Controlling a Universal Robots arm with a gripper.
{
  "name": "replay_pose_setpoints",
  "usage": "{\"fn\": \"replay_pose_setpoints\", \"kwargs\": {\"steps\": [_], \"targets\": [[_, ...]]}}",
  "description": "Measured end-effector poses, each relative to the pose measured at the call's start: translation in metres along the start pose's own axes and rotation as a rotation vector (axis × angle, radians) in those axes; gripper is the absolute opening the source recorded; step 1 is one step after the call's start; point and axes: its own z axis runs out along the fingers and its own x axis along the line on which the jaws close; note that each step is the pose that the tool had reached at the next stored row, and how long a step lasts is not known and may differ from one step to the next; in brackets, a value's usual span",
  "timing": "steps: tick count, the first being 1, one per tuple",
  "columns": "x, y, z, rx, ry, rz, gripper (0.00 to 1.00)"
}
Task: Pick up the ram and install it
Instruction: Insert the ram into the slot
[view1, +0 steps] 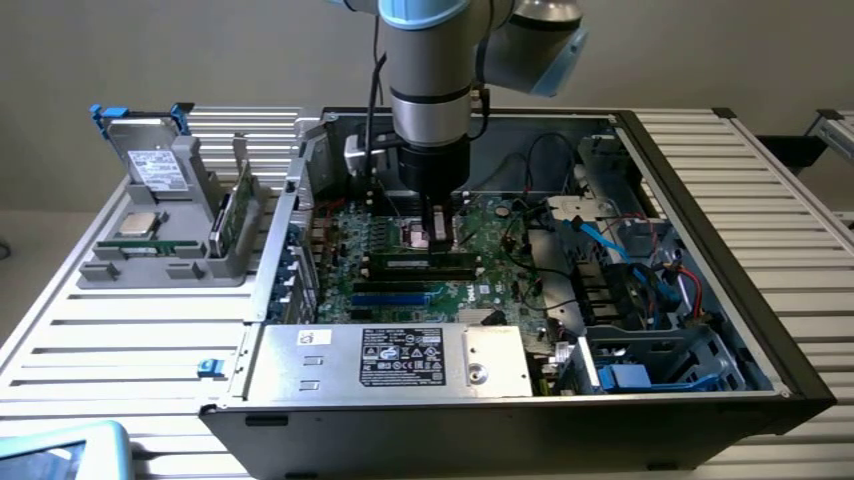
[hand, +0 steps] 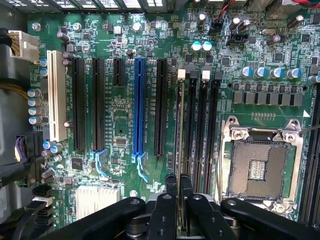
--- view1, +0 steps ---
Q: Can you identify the silver CPU chip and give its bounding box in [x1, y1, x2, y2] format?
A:
[110, 211, 169, 239]

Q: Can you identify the red wire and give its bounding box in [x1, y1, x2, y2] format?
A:
[664, 263, 709, 322]

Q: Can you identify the CPU socket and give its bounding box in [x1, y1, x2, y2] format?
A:
[397, 214, 463, 252]

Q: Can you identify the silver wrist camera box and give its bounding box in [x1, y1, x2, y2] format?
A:
[341, 132, 402, 177]

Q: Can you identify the silver chipset heatsink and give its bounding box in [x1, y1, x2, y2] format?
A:
[457, 306, 503, 327]

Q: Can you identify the black RAM slot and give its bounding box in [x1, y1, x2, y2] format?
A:
[368, 268, 479, 282]

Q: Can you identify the green motherboard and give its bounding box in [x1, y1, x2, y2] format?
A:
[312, 193, 572, 354]

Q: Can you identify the slatted metal side table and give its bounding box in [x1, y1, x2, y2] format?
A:
[801, 107, 854, 147]

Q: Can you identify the blue expansion slot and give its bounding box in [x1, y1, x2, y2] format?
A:
[349, 293, 429, 308]

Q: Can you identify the grey parts rack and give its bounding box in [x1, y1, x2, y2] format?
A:
[74, 134, 282, 291]

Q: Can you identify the blue disk wire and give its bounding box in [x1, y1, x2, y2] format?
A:
[564, 216, 633, 263]

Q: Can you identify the green RAM stick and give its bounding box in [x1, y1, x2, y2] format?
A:
[94, 239, 202, 258]
[368, 251, 480, 272]

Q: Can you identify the hard disk with blue bracket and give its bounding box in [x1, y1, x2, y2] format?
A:
[88, 102, 196, 195]

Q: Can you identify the black wire loop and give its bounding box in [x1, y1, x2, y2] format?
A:
[523, 131, 577, 202]

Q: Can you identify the silver power supply unit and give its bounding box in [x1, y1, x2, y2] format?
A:
[240, 322, 536, 402]

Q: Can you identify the blue disk caddy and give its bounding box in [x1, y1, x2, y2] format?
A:
[595, 363, 716, 395]

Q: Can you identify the green graphics card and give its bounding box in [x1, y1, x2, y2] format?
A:
[205, 133, 260, 259]

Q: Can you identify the black expansion slot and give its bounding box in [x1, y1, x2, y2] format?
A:
[350, 280, 436, 295]

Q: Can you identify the open black PC case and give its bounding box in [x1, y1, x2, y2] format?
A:
[197, 106, 839, 480]

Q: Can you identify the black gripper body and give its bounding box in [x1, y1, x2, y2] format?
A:
[397, 141, 472, 202]

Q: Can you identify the grey metal disk bay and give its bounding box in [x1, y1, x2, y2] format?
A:
[571, 133, 671, 222]

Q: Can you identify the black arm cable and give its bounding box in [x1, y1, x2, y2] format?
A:
[361, 13, 389, 187]

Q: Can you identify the light blue pendant screen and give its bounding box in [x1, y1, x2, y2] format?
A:
[0, 419, 136, 480]

